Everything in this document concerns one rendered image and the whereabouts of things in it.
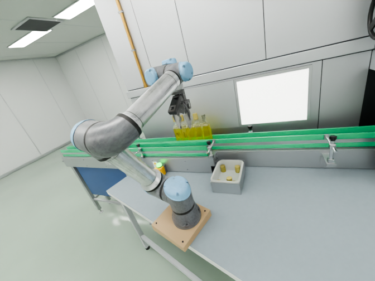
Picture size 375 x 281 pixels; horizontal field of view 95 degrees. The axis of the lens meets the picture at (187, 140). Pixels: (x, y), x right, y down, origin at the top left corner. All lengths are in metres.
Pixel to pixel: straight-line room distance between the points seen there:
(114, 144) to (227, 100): 0.92
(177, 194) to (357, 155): 0.98
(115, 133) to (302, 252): 0.80
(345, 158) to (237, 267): 0.83
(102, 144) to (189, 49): 0.97
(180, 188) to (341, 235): 0.66
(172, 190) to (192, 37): 0.99
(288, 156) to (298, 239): 0.50
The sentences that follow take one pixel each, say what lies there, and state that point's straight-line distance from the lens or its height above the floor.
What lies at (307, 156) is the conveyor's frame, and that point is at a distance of 1.24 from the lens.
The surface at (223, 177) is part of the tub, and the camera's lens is 1.18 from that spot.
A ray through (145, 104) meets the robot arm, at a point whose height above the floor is 1.41.
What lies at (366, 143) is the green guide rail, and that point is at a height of 0.90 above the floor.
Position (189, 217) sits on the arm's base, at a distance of 0.89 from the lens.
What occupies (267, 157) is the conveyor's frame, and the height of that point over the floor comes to 0.83.
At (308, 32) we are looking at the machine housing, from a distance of 1.26.
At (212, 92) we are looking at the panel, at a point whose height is 1.26.
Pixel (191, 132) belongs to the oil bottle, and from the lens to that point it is 1.29.
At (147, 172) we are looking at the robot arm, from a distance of 0.80.
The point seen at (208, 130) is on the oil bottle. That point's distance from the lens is 1.24.
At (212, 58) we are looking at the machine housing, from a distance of 1.29.
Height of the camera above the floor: 1.49
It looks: 24 degrees down
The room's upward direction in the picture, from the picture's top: 15 degrees counter-clockwise
